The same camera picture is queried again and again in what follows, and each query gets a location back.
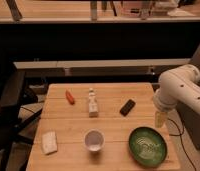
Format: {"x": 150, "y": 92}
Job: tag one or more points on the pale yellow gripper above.
{"x": 160, "y": 119}

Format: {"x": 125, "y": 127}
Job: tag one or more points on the white sponge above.
{"x": 49, "y": 143}

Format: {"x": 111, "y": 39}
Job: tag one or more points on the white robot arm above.
{"x": 176, "y": 85}

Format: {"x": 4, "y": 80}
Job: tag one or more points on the green ceramic bowl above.
{"x": 147, "y": 147}

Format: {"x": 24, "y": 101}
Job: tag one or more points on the black rectangular remote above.
{"x": 126, "y": 108}

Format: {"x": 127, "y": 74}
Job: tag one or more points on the white plastic bottle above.
{"x": 92, "y": 104}

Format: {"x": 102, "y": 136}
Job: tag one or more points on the white paper cup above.
{"x": 94, "y": 141}

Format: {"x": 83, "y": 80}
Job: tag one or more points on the long wooden bench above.
{"x": 98, "y": 67}

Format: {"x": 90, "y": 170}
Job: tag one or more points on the orange carrot toy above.
{"x": 69, "y": 97}

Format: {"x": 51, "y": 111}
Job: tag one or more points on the dark chair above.
{"x": 13, "y": 94}

